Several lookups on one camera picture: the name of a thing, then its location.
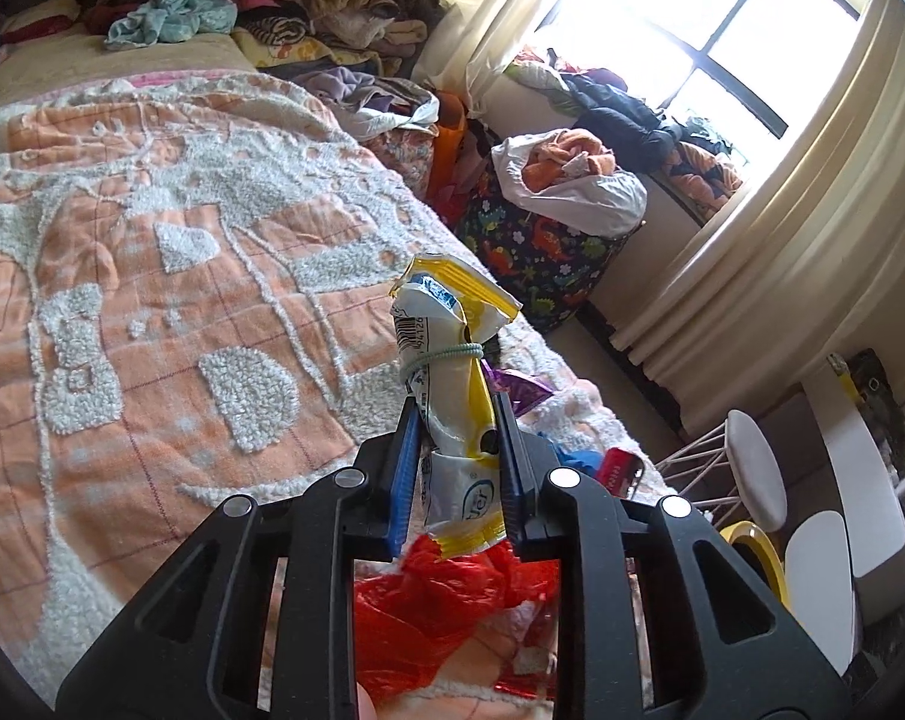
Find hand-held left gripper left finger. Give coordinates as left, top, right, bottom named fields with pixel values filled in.
left=55, top=397, right=424, bottom=720

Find yellow white snack packet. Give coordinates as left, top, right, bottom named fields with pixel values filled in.
left=390, top=251, right=523, bottom=560

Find red lidded can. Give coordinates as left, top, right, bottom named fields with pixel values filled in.
left=598, top=448, right=652, bottom=500

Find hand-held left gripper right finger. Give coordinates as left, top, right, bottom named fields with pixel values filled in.
left=493, top=390, right=855, bottom=720

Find clothes on window sill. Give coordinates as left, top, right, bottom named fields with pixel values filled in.
left=508, top=45, right=746, bottom=203

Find dinosaur print storage bag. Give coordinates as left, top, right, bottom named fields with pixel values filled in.
left=456, top=165, right=634, bottom=331

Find white wire leg stool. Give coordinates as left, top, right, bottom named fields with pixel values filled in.
left=655, top=410, right=789, bottom=533

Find orange clothes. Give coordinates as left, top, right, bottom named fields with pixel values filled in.
left=523, top=129, right=619, bottom=192

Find white and purple garment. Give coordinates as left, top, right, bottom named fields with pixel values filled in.
left=295, top=66, right=442, bottom=143

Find white table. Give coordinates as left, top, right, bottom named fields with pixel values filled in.
left=801, top=367, right=905, bottom=582

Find red plastic bag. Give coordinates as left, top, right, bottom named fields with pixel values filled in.
left=353, top=536, right=562, bottom=706

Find orange bag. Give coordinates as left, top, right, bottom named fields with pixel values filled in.
left=426, top=90, right=499, bottom=218

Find pile of mixed clothes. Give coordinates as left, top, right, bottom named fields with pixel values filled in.
left=2, top=0, right=454, bottom=91

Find blue cloth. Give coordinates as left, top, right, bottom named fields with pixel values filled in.
left=553, top=446, right=607, bottom=477

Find beige bed sheet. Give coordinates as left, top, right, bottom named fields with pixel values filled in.
left=0, top=30, right=259, bottom=128

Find pale green hair tie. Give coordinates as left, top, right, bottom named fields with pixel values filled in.
left=400, top=343, right=491, bottom=383

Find black framed window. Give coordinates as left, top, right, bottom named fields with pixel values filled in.
left=528, top=0, right=881, bottom=188

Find orange white tufted blanket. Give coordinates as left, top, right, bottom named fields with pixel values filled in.
left=0, top=75, right=664, bottom=720

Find yellow rimmed bin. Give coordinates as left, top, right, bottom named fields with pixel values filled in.
left=718, top=521, right=790, bottom=608

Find white plastic bag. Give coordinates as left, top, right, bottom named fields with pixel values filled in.
left=492, top=129, right=649, bottom=237

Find cream curtain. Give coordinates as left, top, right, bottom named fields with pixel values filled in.
left=618, top=0, right=905, bottom=421
left=415, top=0, right=634, bottom=121

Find purple foil wrapper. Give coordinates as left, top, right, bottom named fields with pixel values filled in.
left=483, top=364, right=555, bottom=417

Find light blue garment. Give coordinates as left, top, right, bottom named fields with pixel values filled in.
left=106, top=0, right=238, bottom=52

